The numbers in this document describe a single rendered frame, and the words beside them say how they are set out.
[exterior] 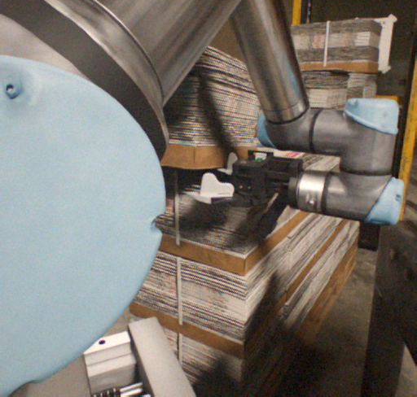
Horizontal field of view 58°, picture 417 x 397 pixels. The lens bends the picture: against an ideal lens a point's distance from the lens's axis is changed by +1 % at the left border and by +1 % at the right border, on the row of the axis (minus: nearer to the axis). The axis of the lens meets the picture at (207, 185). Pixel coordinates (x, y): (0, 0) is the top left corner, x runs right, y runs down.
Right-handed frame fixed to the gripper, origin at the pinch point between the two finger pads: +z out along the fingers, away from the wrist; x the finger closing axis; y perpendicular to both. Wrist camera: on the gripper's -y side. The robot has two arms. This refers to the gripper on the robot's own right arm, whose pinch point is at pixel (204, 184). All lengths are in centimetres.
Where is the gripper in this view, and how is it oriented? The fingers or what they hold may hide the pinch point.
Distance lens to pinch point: 76.0
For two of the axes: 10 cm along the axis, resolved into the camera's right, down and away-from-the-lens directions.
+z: -8.6, -1.4, 4.9
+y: -1.1, -8.9, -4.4
